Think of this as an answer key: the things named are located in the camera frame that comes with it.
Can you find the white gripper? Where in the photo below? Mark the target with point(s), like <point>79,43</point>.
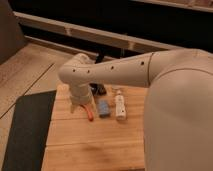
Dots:
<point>80,95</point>

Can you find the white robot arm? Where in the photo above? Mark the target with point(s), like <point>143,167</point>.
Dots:
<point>178,108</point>

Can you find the dark ceramic bowl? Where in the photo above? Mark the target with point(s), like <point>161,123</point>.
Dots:
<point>98,89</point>

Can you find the wooden wall rail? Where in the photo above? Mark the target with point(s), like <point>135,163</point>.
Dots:
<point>94,35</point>

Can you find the dark floor mat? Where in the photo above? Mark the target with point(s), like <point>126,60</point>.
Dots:
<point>28,133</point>

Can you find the blue sponge block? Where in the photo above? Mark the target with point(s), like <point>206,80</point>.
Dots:
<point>103,108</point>

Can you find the black table leg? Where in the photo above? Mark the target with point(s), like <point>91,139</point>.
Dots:
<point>100,57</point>

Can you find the white plastic bottle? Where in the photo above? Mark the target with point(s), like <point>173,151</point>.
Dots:
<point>120,106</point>

